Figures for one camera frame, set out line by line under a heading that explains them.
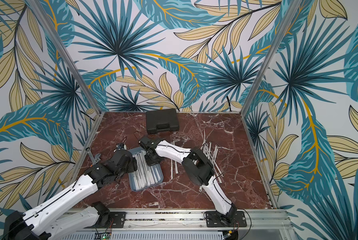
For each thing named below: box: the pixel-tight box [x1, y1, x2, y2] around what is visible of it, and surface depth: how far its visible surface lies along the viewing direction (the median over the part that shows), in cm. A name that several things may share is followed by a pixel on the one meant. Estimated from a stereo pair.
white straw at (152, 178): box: [148, 166, 156, 185], surface depth 88 cm
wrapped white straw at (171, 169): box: [171, 159, 173, 180], surface depth 92 cm
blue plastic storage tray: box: [128, 146, 164, 192], surface depth 87 cm
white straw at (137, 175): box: [132, 152, 142, 190], surface depth 87 cm
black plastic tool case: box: [146, 108, 180, 135], surface depth 108 cm
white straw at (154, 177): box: [151, 165, 158, 183], surface depth 88 cm
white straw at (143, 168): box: [137, 151, 150, 188], surface depth 87 cm
